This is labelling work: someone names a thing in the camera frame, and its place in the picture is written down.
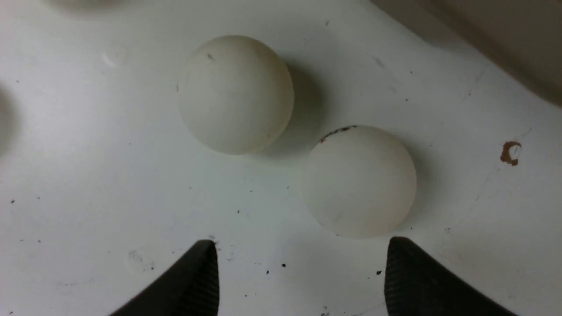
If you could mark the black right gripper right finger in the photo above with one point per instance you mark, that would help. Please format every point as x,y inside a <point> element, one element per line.
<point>418,285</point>

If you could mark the brown plastic storage bin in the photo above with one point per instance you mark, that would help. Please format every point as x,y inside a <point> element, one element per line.
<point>523,37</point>

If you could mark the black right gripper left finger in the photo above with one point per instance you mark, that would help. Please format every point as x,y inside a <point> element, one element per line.
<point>190,287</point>

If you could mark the white ball with logo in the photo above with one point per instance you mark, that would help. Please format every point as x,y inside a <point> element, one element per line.
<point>237,96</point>

